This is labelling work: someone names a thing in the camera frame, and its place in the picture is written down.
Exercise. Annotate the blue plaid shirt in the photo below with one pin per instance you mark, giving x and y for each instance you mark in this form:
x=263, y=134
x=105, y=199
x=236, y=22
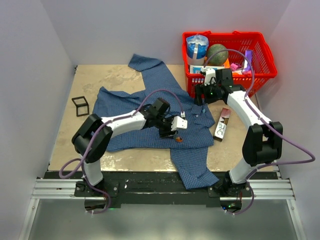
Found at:
x=189, y=156

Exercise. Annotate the blue white wrapped roll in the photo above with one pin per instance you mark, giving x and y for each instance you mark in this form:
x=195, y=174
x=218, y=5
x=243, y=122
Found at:
x=196, y=49

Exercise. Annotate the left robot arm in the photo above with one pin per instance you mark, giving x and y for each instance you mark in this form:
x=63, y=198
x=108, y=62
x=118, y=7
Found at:
x=93, y=136

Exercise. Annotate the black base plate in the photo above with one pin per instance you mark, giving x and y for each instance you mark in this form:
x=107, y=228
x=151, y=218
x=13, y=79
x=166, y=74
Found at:
x=167, y=188

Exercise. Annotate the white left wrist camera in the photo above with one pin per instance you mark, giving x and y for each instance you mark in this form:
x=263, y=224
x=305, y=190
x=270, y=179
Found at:
x=179, y=122

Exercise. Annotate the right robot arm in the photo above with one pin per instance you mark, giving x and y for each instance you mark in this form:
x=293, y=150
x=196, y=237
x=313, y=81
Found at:
x=261, y=146

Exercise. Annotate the green round melon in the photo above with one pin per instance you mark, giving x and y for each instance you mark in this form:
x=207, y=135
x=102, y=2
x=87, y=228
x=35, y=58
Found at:
x=217, y=55

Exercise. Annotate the aluminium frame rail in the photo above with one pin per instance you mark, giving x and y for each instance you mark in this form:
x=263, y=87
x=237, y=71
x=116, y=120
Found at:
x=52, y=187

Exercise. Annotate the black wire frame stand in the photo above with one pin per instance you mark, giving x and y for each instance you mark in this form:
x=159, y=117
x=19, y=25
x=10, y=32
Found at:
x=81, y=105

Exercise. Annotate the orange package in basket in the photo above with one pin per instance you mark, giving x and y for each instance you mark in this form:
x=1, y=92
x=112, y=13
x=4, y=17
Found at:
x=226, y=64

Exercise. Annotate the pink small package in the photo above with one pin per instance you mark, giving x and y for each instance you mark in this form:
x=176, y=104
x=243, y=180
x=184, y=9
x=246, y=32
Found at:
x=235, y=67

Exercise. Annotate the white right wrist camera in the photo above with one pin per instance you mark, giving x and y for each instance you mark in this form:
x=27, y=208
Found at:
x=209, y=75

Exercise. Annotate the blue white razor box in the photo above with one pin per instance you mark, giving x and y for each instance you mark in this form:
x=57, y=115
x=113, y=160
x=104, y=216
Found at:
x=197, y=69

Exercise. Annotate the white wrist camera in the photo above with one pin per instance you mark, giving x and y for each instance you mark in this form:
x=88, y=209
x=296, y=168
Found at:
x=179, y=122
x=209, y=75

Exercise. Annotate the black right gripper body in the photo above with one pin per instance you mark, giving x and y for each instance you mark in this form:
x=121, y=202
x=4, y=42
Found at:
x=210, y=92

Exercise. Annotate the white chocolate bar box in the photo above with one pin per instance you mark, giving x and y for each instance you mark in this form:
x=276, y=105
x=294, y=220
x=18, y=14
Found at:
x=221, y=125

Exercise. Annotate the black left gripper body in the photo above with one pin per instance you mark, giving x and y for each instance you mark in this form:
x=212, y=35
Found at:
x=164, y=126

